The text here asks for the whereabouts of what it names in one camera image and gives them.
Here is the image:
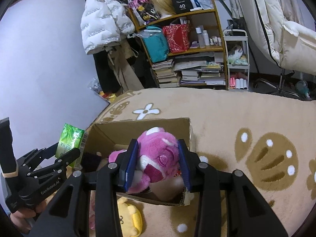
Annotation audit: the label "beige printed blanket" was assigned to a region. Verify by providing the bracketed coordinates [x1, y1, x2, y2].
[47, 87, 316, 237]

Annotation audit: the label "stack of books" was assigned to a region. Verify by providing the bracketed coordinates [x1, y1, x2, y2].
[151, 54, 226, 88]

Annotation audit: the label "cream office chair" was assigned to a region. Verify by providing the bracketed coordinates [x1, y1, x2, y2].
[252, 68, 311, 102]
[247, 0, 316, 76]

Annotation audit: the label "clear plastic bag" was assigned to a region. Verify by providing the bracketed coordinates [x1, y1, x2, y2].
[87, 78, 118, 103]

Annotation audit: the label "cardboard box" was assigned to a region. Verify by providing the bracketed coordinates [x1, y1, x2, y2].
[79, 117, 195, 206]

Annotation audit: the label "teal soft toy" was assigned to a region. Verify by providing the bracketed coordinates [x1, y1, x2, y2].
[296, 80, 311, 98]

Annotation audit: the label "green tissue packet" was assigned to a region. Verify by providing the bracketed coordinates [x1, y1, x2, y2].
[55, 123, 86, 168]

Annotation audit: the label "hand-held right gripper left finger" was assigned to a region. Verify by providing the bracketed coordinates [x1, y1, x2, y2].
[30, 139, 140, 237]

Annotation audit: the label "black hanging coat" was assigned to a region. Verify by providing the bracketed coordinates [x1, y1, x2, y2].
[93, 52, 121, 94]

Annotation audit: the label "black box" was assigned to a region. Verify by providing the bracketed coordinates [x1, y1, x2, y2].
[170, 0, 193, 15]

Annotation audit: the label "yellow dog plush toy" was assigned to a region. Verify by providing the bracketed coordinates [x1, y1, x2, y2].
[116, 197, 144, 237]

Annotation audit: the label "row of cosmetic bottles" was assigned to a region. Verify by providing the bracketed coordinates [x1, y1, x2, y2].
[196, 26, 223, 48]

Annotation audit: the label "red patterned bag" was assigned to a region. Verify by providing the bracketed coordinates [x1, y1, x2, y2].
[162, 23, 192, 54]

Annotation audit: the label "pink and white bottles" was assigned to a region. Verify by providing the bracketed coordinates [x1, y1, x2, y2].
[229, 73, 248, 90]

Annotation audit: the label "beige hanging coat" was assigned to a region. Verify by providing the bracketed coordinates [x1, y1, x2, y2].
[107, 41, 146, 92]

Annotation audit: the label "wooden shelf unit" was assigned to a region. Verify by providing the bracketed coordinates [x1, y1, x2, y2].
[128, 0, 229, 90]

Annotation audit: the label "black printed bag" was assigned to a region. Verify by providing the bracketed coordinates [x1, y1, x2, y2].
[129, 0, 161, 21]

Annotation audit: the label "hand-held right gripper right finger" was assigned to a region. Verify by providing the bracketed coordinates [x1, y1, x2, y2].
[177, 139, 289, 237]

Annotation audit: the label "white trolley cart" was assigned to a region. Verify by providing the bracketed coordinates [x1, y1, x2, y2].
[223, 29, 251, 91]

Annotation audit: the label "white puffer jacket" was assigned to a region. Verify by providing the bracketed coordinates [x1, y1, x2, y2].
[80, 0, 136, 55]

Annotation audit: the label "person's left hand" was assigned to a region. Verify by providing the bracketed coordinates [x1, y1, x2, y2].
[11, 200, 47, 234]

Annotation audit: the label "pastel cloths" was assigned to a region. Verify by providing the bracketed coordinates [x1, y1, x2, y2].
[228, 45, 247, 65]

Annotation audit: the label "pink bear plush toy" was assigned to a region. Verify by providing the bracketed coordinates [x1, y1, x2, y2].
[109, 127, 181, 194]

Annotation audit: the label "blonde wig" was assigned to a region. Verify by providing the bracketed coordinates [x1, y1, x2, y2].
[150, 0, 177, 18]

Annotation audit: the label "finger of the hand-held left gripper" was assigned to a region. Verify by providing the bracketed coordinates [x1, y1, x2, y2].
[27, 148, 81, 177]
[16, 141, 60, 171]

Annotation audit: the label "teal bag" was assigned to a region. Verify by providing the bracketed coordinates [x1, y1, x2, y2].
[139, 26, 170, 63]

